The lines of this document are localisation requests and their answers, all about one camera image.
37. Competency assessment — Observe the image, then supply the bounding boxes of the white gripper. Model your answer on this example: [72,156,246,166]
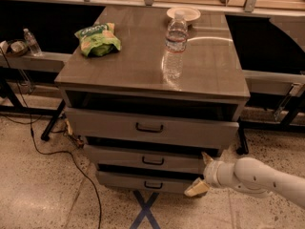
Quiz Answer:
[184,152,237,197]

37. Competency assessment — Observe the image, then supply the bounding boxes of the grey drawer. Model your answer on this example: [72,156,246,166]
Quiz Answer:
[96,171,193,194]
[65,108,238,148]
[84,144,217,174]

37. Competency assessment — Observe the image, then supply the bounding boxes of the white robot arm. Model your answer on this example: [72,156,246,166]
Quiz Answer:
[184,153,305,209]

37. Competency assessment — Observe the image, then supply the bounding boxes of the grey drawer cabinet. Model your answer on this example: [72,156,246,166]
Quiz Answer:
[55,6,250,181]

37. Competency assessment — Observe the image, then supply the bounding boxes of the grey bottom drawer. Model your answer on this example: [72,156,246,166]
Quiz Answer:
[96,171,193,194]

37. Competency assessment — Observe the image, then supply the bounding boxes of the grey top drawer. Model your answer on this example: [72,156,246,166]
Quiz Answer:
[65,108,238,148]

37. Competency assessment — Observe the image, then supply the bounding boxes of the clear water bottle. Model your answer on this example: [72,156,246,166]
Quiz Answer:
[163,10,188,79]

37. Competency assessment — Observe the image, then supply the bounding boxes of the power strip on floor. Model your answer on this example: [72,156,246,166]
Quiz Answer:
[65,119,84,148]

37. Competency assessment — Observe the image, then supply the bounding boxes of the white plate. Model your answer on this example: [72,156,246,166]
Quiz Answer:
[167,7,201,26]

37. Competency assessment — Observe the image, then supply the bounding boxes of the green chip bag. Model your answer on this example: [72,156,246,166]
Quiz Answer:
[74,23,121,56]

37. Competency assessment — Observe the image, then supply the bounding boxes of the grey bench shelf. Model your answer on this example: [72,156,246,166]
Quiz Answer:
[0,52,71,73]

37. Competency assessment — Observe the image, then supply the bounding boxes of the small water bottle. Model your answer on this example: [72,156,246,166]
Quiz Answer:
[23,29,42,56]

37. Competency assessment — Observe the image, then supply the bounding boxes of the dark bowl with items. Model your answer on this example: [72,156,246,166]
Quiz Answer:
[0,40,28,57]

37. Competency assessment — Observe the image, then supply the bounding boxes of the black floor cable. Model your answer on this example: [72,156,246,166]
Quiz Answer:
[0,46,103,229]

